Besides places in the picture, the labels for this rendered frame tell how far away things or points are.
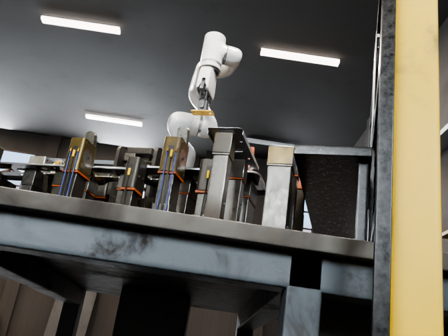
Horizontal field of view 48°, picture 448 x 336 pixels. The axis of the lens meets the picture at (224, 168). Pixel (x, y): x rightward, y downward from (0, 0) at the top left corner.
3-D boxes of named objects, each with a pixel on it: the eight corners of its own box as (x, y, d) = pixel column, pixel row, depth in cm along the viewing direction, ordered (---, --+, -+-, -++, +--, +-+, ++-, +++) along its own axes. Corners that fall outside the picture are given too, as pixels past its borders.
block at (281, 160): (255, 259, 145) (269, 145, 158) (259, 265, 152) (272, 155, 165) (283, 261, 143) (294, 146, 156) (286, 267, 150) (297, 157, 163)
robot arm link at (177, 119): (183, 218, 243) (149, 213, 240) (183, 207, 254) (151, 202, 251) (205, 120, 226) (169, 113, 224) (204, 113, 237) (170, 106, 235)
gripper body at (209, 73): (203, 77, 199) (199, 101, 195) (197, 62, 190) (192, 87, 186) (222, 77, 197) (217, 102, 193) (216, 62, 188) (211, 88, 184)
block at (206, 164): (181, 247, 142) (197, 155, 152) (193, 257, 152) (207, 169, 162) (205, 249, 140) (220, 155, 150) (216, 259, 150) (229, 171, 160)
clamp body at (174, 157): (137, 242, 143) (160, 132, 156) (152, 251, 154) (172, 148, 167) (159, 243, 142) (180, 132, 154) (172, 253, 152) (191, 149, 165)
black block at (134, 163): (102, 242, 151) (123, 153, 162) (115, 250, 160) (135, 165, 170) (118, 243, 150) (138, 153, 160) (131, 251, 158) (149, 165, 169)
